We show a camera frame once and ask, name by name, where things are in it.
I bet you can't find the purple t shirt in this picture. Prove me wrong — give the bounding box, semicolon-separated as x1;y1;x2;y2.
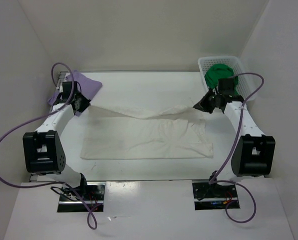
47;70;103;106

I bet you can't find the white t shirt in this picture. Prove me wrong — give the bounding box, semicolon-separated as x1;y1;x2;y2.
80;105;213;160

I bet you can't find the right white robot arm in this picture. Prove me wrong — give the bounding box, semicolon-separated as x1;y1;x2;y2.
193;89;276;197

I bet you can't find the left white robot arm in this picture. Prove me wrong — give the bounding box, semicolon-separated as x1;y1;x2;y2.
22;92;90;200

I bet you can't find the white plastic laundry basket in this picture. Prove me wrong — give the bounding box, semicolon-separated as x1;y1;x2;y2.
198;55;259;99

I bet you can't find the green t shirt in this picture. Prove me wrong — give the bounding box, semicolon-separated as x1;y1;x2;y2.
204;63;235;91

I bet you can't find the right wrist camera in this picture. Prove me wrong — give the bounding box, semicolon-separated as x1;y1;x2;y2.
217;78;236;96

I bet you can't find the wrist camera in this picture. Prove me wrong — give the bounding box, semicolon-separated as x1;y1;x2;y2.
57;81;78;101
217;78;236;96

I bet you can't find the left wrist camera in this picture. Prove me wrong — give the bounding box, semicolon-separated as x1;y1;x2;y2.
57;81;78;101

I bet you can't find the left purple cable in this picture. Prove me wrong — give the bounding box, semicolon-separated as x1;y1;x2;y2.
0;62;103;230

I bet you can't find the purple cable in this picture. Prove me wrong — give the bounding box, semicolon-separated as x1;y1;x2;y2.
208;72;265;223
0;62;103;230

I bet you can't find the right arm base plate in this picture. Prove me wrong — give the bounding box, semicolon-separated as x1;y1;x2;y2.
192;180;240;211

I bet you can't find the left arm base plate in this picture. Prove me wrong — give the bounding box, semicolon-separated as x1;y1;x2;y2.
51;182;105;213

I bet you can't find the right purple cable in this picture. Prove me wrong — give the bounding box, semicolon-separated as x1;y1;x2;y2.
208;72;265;223

